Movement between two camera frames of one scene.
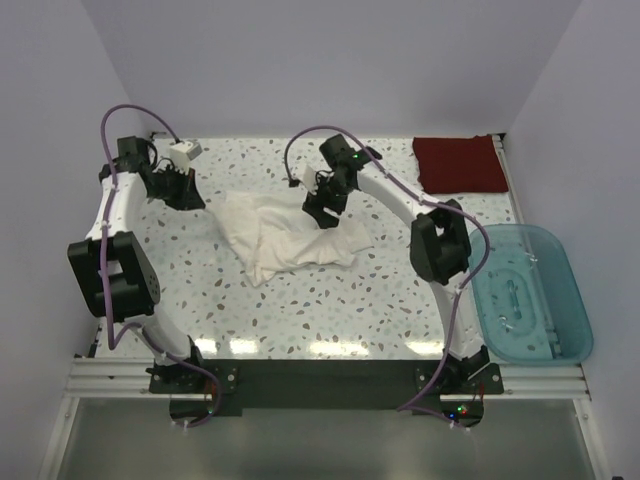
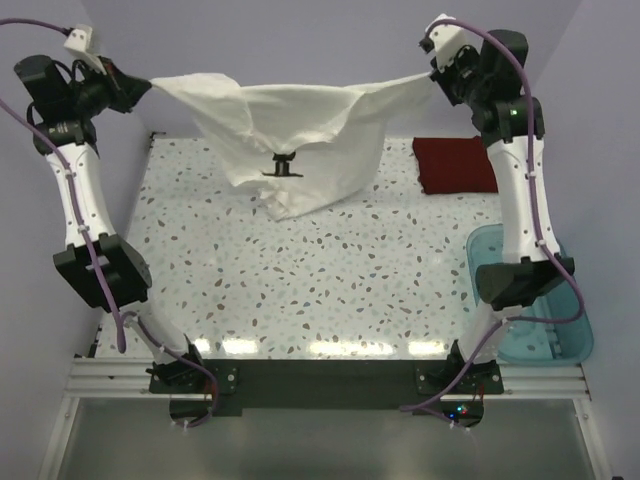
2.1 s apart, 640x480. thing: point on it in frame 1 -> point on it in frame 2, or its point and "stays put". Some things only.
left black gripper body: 179,187 -> 123,88
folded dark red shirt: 459,165 stays put
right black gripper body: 322,203 -> 446,81
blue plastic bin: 527,306 stays put
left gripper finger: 186,194 -> 123,91
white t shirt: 271,230 -> 254,123
